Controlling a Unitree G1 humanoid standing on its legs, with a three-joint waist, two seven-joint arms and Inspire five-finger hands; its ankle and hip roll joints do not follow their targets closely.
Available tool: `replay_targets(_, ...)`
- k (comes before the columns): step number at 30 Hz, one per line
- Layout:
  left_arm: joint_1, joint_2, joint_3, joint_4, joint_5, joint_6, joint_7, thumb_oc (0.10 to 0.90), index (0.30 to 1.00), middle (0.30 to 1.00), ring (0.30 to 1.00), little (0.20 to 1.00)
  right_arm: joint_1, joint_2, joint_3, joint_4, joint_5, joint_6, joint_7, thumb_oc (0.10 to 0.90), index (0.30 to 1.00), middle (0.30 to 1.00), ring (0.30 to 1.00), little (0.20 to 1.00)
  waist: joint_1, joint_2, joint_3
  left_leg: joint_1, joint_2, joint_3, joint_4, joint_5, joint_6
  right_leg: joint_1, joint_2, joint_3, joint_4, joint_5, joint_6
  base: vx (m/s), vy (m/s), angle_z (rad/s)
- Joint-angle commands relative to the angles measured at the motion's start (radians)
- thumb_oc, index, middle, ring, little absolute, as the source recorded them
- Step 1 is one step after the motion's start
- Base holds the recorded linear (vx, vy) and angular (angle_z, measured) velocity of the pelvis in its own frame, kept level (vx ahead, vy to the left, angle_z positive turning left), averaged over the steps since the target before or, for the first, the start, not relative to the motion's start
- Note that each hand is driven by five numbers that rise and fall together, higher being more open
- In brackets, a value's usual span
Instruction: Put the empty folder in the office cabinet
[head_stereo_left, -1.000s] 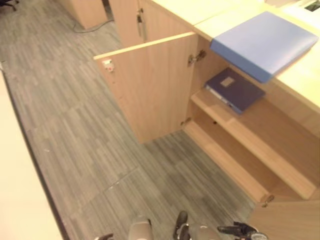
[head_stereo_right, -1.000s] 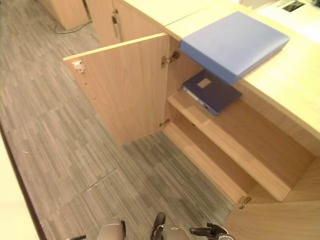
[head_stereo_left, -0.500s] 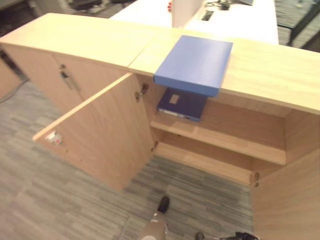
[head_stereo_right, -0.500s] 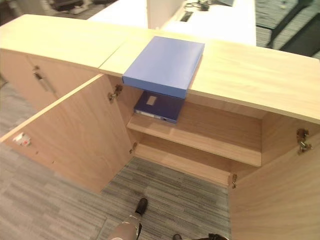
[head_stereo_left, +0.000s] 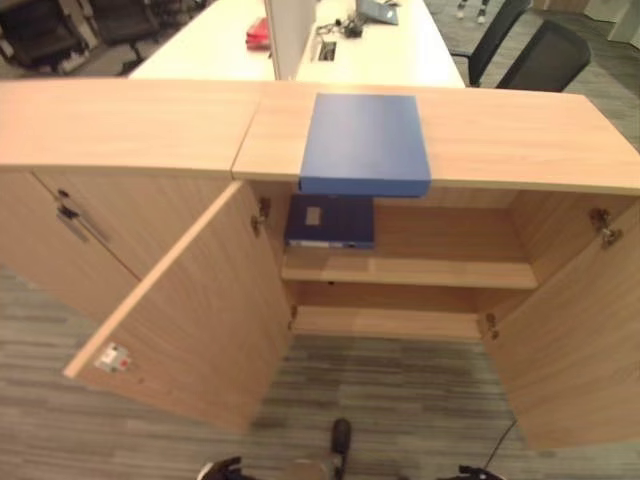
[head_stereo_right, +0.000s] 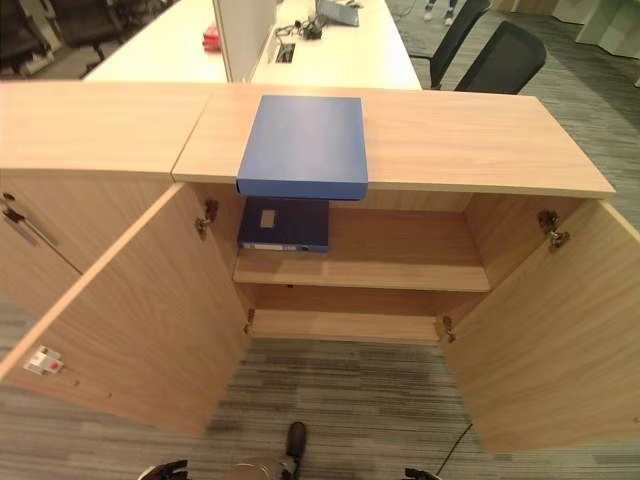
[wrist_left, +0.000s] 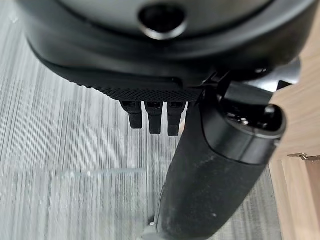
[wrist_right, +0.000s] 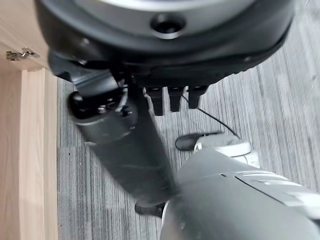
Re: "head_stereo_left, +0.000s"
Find metal cabinet door handle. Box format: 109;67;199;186
55;188;112;245

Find closed wooden cabinet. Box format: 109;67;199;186
0;78;262;327

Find person's feet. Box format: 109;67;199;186
455;0;492;25

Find black cables bundle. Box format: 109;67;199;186
318;16;365;40

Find thin black cable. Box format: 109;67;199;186
485;418;518;472

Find dark blue binder with label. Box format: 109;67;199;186
284;194;377;251

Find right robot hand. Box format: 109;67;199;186
456;464;497;480

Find open wooden office cabinet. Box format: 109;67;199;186
231;82;640;343

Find wooden cabinet door with sticker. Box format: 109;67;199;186
61;180;297;436

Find black mesh office chair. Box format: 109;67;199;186
494;19;593;94
449;0;531;89

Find wooden cabinet shelf board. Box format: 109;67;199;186
280;258;539;291

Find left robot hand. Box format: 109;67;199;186
199;456;247;480

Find red object on desk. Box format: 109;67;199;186
244;16;272;52

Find white desk divider panel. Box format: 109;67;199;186
263;0;322;82

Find blue file box folder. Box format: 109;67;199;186
298;92;433;199

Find robot leg with dark foot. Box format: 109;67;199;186
277;418;354;480

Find plain wooden cabinet door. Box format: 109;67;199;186
486;192;640;452

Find white office desk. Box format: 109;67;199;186
128;0;467;89

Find dark office chair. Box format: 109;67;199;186
93;0;162;62
0;0;92;67

